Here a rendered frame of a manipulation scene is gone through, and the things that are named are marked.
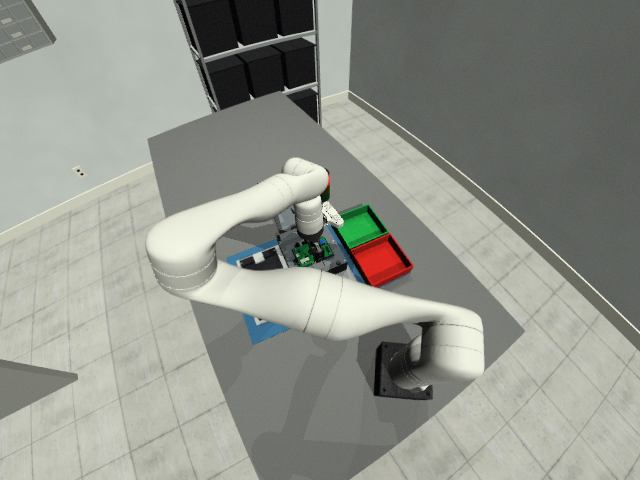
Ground green bin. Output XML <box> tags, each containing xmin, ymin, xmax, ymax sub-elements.
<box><xmin>331</xmin><ymin>204</ymin><xmax>388</xmax><ymax>255</ymax></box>

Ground red bin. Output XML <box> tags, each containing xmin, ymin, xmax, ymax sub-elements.
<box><xmin>350</xmin><ymin>233</ymin><xmax>411</xmax><ymax>288</ymax></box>

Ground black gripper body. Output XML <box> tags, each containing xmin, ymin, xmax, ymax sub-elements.
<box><xmin>297</xmin><ymin>227</ymin><xmax>324</xmax><ymax>247</ymax></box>

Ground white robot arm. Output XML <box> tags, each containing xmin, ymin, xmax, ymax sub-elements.
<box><xmin>145</xmin><ymin>158</ymin><xmax>484</xmax><ymax>392</ymax></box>

